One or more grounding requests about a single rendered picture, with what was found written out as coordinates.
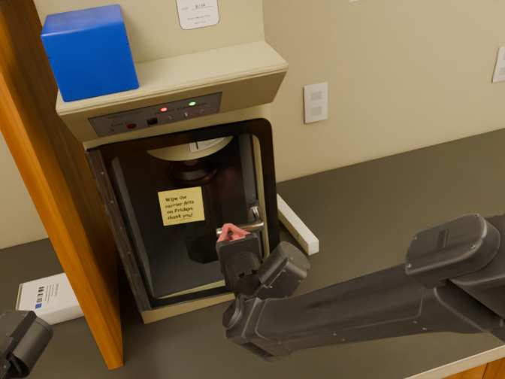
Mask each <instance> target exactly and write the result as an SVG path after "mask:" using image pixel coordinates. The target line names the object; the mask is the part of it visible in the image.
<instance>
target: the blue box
mask: <svg viewBox="0 0 505 379"><path fill-rule="evenodd" d="M41 40H42V42H43V45H44V49H45V51H46V53H47V58H48V59H49V62H50V66H51V68H52V70H53V74H54V77H55V79H56V82H57V85H58V88H59V91H60V94H61V97H62V100H63V102H73V101H77V100H82V99H89V98H93V97H97V96H105V95H109V94H113V93H117V92H125V91H129V90H133V89H138V88H139V83H138V76H137V73H136V69H135V64H134V60H133V57H132V51H131V48H130V44H129V39H128V36H127V32H126V28H125V23H124V19H123V16H122V11H121V7H120V5H119V4H115V5H106V6H101V7H96V8H87V9H82V10H77V11H68V12H63V13H58V14H49V15H47V16H46V20H45V22H44V27H43V29H42V32H41Z"/></svg>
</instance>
